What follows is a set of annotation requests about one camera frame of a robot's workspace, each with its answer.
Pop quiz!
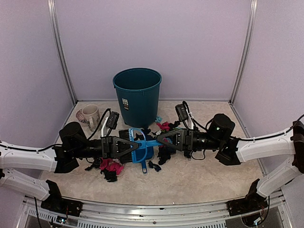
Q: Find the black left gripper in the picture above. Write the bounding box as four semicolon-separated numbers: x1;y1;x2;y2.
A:
73;135;139;159

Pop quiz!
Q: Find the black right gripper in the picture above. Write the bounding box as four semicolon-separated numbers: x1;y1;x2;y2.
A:
156;129;222;152

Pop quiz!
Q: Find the blue hand brush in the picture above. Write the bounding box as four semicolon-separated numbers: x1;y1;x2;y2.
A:
118;128;163;149

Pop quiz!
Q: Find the blue plastic dustpan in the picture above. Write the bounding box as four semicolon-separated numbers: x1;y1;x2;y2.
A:
132;140;154;174

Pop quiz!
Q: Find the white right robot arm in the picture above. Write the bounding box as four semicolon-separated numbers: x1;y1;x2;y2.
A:
157;114;304;211

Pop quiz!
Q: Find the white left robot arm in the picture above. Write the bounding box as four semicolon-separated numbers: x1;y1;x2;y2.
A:
0;122;139;211

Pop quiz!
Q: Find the black crumpled paper scrap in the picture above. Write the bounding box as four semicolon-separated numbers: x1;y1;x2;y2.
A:
157;146;171;165

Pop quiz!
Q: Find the small navy paper scrap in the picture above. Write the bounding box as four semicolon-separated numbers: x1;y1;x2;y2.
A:
148;161;161;172

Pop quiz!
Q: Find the white ceramic mug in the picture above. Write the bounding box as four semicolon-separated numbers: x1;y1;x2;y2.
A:
76;104;100;132

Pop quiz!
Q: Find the teal plastic waste bin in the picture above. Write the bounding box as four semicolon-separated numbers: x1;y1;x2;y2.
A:
113;68;162;128

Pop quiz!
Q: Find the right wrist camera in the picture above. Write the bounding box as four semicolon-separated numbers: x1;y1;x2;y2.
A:
175;101;194;130

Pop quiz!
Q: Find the aluminium front rail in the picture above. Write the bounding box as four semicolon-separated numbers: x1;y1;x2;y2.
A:
21;190;285;228

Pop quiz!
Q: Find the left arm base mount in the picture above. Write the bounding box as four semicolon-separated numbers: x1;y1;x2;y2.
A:
41;180;83;217

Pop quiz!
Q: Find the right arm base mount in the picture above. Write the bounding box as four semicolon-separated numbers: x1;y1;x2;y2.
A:
227;179;269;216

